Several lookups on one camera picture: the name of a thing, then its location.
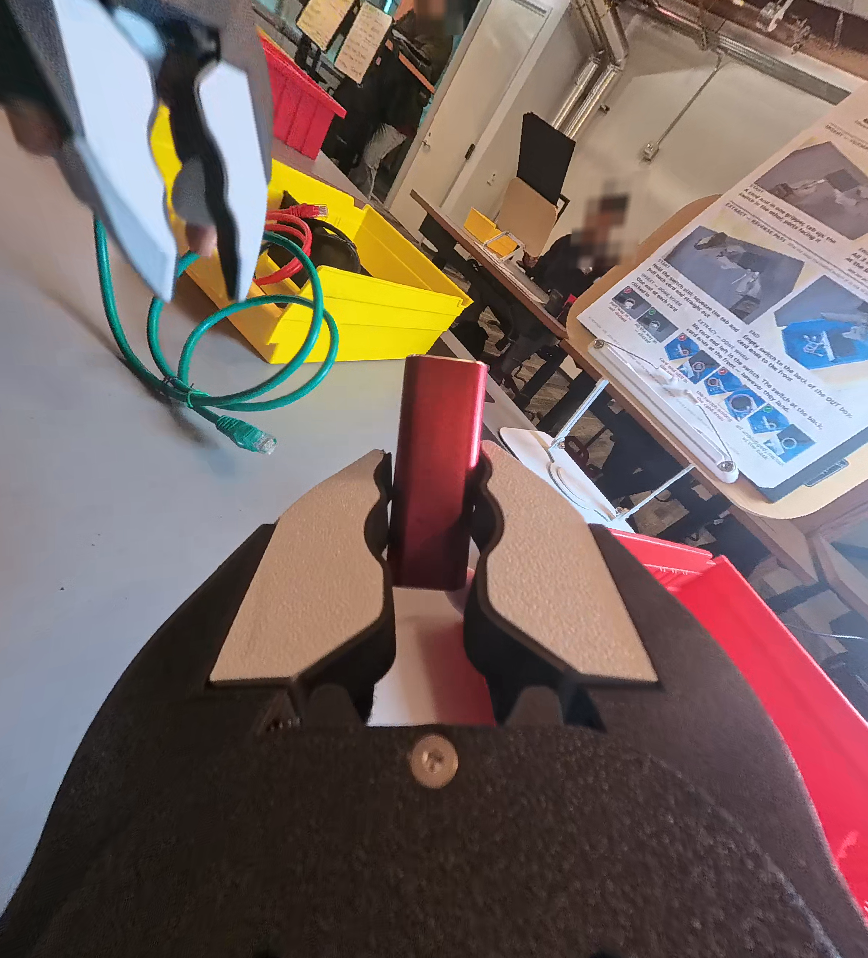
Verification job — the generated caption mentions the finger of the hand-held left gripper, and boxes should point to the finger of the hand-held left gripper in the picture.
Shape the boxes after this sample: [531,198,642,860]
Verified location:
[52,0,181,302]
[195,58,275,302]

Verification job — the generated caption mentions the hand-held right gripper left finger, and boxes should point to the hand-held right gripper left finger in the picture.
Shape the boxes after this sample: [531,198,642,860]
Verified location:
[210,449,398,686]

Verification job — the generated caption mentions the white door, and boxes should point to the white door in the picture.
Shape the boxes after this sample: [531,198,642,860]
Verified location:
[389,0,571,226]

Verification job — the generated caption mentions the red plastic bin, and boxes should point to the red plastic bin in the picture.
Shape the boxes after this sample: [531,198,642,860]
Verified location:
[610,527,868,955]
[258,30,347,160]

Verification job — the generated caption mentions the small yellow bin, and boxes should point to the small yellow bin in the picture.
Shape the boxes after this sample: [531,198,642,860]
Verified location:
[464,208,522,257]

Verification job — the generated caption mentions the red ethernet cable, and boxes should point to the red ethernet cable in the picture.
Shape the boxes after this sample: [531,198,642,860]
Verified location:
[254,201,330,289]

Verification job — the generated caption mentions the person's left hand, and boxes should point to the person's left hand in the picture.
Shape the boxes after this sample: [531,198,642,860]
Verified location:
[0,3,76,158]

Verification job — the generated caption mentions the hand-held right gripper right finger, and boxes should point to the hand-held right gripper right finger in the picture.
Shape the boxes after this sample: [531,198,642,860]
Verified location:
[464,440,659,688]

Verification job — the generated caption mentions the red metal network switch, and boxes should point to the red metal network switch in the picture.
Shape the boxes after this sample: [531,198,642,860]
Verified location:
[388,355,489,592]

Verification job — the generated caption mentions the green ethernet cable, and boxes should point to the green ethernet cable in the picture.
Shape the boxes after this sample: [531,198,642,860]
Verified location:
[93,217,339,456]

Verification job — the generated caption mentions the instruction sheet board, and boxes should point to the instruction sheet board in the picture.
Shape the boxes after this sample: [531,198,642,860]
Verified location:
[565,45,868,521]

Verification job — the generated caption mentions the brown cardboard panel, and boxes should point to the brown cardboard panel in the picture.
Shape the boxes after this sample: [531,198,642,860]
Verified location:
[495,180,559,257]

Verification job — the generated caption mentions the wooden desk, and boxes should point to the wooden desk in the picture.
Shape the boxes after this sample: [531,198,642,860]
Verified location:
[410,189,577,341]

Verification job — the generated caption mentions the handwritten paper sheet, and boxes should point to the handwritten paper sheet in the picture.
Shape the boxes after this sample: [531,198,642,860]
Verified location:
[335,0,394,85]
[295,0,356,52]

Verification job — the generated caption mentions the black flag panel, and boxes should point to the black flag panel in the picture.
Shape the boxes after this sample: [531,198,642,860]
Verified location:
[518,112,579,207]

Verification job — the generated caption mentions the yellow plastic bin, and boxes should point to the yellow plastic bin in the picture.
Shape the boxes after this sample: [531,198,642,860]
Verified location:
[151,105,474,365]

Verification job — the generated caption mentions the metal duct pipes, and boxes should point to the metal duct pipes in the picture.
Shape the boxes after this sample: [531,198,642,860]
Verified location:
[554,0,630,130]

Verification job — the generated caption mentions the wooden table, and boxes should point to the wooden table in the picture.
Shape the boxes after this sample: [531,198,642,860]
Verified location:
[561,299,868,652]

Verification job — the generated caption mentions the black ethernet cable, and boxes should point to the black ethernet cable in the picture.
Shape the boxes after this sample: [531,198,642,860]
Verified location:
[277,191,364,308]

